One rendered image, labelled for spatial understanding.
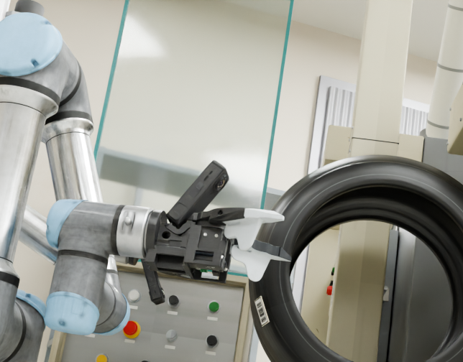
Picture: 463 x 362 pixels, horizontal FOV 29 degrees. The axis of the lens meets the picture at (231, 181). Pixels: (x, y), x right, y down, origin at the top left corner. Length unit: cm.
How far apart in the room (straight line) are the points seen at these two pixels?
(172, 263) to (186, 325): 140
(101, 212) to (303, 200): 82
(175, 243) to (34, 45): 37
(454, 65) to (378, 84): 53
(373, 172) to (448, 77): 106
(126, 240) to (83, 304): 11
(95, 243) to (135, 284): 142
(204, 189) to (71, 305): 25
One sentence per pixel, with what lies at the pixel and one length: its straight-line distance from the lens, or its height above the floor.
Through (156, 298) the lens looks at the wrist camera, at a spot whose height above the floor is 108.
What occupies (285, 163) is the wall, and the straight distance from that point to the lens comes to 583.
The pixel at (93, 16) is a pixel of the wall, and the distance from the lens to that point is 583.
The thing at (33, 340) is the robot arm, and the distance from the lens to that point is 146.
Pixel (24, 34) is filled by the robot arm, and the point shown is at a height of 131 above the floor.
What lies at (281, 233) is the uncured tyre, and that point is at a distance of 203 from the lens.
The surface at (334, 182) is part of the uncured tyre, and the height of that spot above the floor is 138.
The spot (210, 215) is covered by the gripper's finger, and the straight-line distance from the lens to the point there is 127.
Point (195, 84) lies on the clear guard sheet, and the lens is 288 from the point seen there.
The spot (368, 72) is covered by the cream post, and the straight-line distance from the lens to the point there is 262.
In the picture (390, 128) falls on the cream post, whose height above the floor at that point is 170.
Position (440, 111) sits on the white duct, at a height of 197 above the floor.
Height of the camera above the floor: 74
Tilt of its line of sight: 17 degrees up
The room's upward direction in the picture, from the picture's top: 9 degrees clockwise
